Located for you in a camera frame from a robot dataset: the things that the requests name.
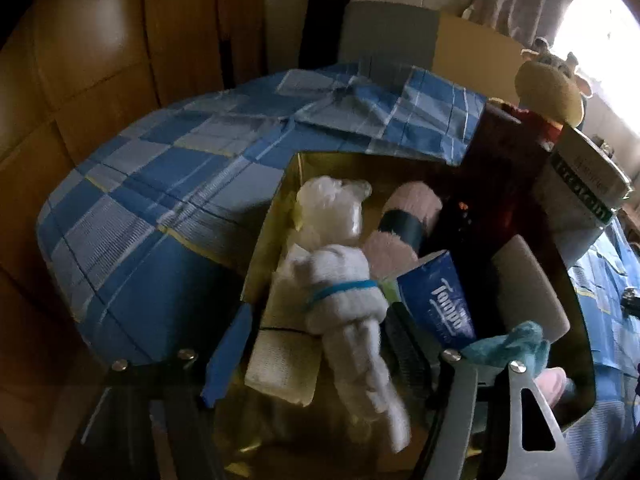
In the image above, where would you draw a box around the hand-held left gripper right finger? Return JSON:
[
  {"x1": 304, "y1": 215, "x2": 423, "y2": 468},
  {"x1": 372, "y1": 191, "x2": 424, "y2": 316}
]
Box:
[{"x1": 384, "y1": 304, "x2": 576, "y2": 480}]

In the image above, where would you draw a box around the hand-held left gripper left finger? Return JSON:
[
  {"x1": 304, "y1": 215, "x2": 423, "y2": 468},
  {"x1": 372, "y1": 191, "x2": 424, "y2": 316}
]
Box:
[{"x1": 70, "y1": 304, "x2": 253, "y2": 480}]

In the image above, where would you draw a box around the white gauze cloth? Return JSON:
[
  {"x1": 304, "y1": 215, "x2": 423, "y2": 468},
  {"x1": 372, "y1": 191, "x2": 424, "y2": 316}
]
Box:
[{"x1": 245, "y1": 277, "x2": 323, "y2": 406}]

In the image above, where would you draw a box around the blue tissue packet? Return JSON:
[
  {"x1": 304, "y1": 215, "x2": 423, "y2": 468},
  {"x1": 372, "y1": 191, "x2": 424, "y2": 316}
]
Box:
[{"x1": 396, "y1": 250, "x2": 477, "y2": 348}]

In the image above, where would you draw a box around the blue plush toy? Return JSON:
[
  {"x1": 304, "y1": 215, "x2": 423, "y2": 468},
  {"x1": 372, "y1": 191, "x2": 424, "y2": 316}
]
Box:
[{"x1": 462, "y1": 321, "x2": 551, "y2": 378}]

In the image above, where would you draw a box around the white towel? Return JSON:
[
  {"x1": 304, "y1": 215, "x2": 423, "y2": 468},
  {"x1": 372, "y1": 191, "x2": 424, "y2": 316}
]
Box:
[{"x1": 272, "y1": 242, "x2": 413, "y2": 453}]

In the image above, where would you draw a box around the pink towel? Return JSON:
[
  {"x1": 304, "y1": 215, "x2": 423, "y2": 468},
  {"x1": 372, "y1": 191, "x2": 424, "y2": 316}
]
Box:
[{"x1": 362, "y1": 182, "x2": 443, "y2": 281}]

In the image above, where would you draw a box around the gold cardboard box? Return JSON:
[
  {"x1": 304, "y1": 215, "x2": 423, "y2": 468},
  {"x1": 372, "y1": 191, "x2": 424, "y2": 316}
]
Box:
[{"x1": 210, "y1": 149, "x2": 598, "y2": 480}]

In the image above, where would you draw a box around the white plastic bundle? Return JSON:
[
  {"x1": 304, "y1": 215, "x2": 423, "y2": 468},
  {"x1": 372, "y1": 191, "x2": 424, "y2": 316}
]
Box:
[{"x1": 289, "y1": 175, "x2": 373, "y2": 251}]

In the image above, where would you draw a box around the blue plaid bedsheet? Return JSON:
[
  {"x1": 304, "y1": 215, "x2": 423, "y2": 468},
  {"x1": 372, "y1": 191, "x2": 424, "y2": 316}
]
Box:
[{"x1": 35, "y1": 62, "x2": 640, "y2": 480}]

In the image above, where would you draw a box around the dark red box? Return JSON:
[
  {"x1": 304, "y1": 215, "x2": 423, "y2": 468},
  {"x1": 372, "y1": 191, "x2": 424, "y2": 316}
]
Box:
[{"x1": 460, "y1": 102, "x2": 551, "y2": 261}]

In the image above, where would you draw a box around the silver tin can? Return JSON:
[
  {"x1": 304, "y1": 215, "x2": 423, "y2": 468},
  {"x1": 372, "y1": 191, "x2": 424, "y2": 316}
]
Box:
[{"x1": 531, "y1": 125, "x2": 633, "y2": 241}]

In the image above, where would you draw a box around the blue plaid pillow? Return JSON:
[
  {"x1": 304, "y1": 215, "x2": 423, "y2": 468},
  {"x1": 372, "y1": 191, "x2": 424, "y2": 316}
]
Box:
[{"x1": 275, "y1": 62, "x2": 488, "y2": 166}]

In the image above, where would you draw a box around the yellow bear plush red shirt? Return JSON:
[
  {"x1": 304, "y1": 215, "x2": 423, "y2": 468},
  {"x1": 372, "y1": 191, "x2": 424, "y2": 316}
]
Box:
[{"x1": 500, "y1": 102, "x2": 563, "y2": 153}]

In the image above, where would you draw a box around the yellow giraffe plush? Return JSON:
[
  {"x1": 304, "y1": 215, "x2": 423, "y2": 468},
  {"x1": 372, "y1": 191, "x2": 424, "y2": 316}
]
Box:
[{"x1": 515, "y1": 37, "x2": 593, "y2": 128}]

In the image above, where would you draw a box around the grey yellow blue headboard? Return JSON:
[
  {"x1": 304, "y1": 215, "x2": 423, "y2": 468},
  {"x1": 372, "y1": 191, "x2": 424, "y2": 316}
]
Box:
[{"x1": 340, "y1": 1, "x2": 531, "y2": 103}]

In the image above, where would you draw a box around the wooden wardrobe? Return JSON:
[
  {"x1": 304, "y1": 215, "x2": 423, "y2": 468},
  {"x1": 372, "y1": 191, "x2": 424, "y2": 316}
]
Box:
[{"x1": 0, "y1": 0, "x2": 266, "y2": 480}]

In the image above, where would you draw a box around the black cloth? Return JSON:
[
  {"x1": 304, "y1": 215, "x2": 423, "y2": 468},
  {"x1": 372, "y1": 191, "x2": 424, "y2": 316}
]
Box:
[{"x1": 299, "y1": 0, "x2": 352, "y2": 68}]

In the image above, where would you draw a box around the window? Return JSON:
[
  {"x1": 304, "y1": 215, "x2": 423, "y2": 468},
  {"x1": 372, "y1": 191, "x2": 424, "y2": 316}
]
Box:
[{"x1": 550, "y1": 0, "x2": 640, "y2": 136}]

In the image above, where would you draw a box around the pale patterned curtain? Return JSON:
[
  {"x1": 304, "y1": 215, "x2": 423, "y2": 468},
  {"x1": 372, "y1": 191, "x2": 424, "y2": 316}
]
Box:
[{"x1": 462, "y1": 0, "x2": 586, "y2": 53}]

